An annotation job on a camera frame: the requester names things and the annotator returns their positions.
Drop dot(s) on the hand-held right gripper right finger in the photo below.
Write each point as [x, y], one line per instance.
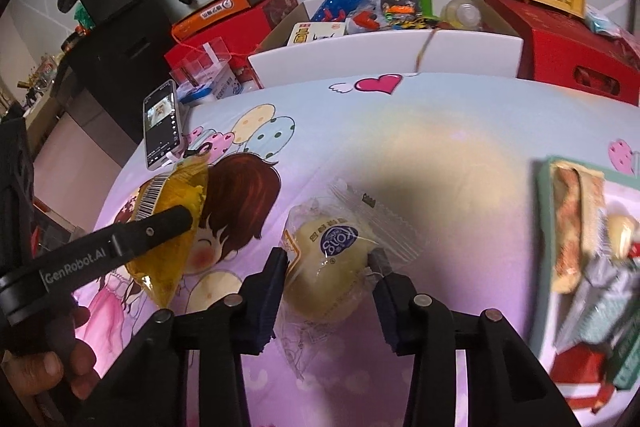
[390, 312]

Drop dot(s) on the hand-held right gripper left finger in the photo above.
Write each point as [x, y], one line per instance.
[265, 302]

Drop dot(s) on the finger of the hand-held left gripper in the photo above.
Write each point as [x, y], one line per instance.
[125, 239]

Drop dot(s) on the clear round cake packet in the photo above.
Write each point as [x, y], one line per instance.
[330, 277]

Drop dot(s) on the yellow bread packet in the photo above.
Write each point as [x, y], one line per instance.
[185, 192]

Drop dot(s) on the dark red snack packet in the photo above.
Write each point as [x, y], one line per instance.
[580, 364]

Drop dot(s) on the cream bread packet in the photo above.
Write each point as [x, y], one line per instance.
[575, 232]

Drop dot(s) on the green and silver snack packet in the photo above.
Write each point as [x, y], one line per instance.
[600, 302]

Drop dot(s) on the yellow jelly cup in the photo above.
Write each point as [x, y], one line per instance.
[622, 232]

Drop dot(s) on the white tray with teal rim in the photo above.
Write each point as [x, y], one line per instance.
[622, 194]

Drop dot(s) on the person's left hand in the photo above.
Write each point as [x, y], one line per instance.
[45, 369]

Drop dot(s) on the smartphone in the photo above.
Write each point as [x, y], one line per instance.
[162, 127]

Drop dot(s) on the black cabinet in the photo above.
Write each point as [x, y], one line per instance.
[115, 72]

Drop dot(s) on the blue and white packet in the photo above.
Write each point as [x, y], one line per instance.
[220, 87]

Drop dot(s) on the clear plastic box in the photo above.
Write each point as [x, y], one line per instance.
[200, 57]

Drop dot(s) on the large red box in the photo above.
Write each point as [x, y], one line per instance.
[240, 29]

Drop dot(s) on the orange box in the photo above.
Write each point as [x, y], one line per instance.
[210, 14]

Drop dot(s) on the cardboard box with white flaps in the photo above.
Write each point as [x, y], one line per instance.
[350, 57]

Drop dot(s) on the yellow and white toy box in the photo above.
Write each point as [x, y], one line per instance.
[312, 34]

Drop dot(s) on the red toy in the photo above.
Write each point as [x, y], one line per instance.
[365, 22]

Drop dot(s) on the red gift box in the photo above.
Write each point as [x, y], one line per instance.
[550, 52]

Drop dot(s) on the clear plastic bottle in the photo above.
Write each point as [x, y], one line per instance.
[462, 14]

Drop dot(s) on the light blue packet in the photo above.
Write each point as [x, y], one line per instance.
[602, 22]

